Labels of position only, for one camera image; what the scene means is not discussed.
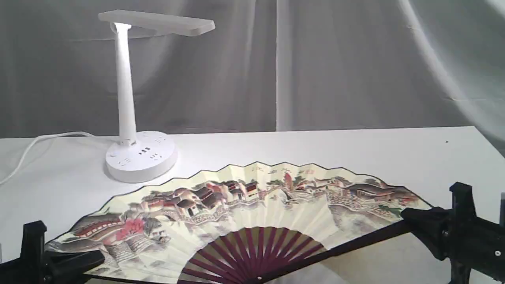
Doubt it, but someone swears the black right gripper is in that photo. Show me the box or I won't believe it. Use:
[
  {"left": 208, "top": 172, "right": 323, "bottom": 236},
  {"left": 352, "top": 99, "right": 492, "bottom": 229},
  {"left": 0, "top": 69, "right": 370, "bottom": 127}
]
[{"left": 400, "top": 182, "right": 505, "bottom": 284}]

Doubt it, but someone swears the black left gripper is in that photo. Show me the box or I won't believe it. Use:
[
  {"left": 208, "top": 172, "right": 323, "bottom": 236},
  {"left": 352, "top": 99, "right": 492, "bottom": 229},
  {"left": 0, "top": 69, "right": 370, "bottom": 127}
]
[{"left": 0, "top": 221, "right": 105, "bottom": 284}]

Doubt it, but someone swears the painted paper folding fan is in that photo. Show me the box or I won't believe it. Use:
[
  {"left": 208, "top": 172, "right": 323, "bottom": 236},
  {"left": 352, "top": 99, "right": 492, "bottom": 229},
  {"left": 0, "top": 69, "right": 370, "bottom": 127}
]
[{"left": 45, "top": 162, "right": 432, "bottom": 284}]

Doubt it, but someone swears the white desk lamp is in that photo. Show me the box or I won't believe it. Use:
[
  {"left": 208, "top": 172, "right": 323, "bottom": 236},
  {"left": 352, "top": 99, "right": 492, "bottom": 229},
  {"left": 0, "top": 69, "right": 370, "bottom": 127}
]
[{"left": 98, "top": 10, "right": 216, "bottom": 183}]

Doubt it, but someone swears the grey backdrop curtain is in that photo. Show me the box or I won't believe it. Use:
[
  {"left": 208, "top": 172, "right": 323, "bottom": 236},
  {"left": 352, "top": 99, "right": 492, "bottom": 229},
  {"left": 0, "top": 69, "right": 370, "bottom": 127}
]
[{"left": 1, "top": 0, "right": 504, "bottom": 154}]

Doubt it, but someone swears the white lamp power cord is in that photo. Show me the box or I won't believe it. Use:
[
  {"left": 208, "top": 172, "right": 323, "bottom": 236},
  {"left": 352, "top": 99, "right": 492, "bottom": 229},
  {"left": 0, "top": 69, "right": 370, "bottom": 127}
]
[{"left": 0, "top": 132, "right": 119, "bottom": 186}]

